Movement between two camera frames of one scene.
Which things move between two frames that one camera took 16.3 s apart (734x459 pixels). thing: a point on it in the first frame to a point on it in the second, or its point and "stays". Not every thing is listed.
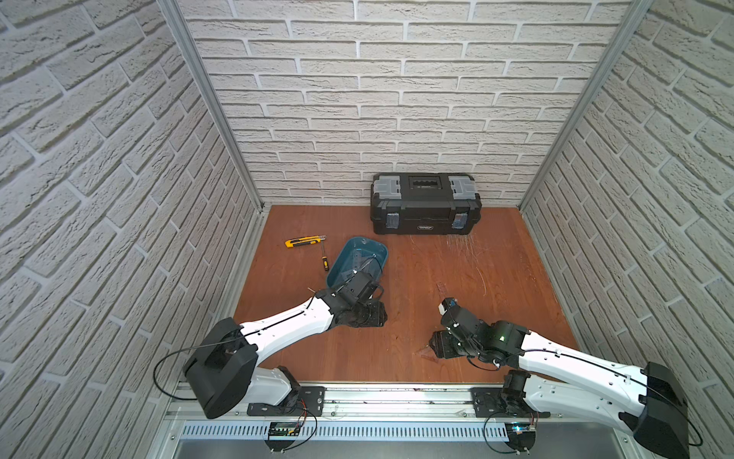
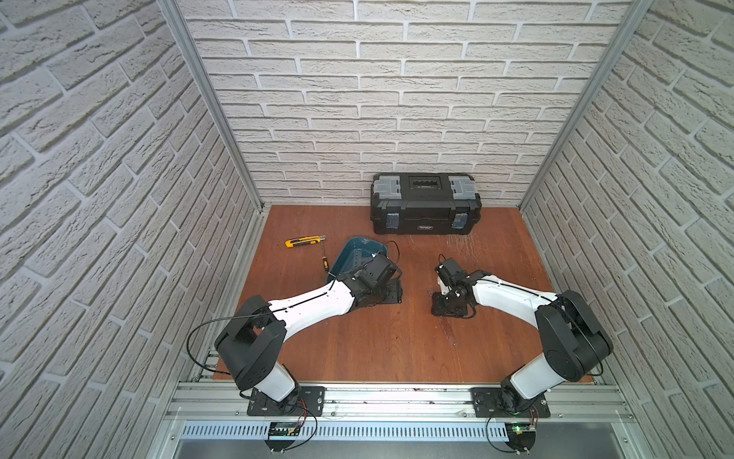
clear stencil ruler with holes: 356,262 stays
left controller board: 282,428 stays
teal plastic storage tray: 357,255 stays
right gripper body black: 448,348 to 445,304
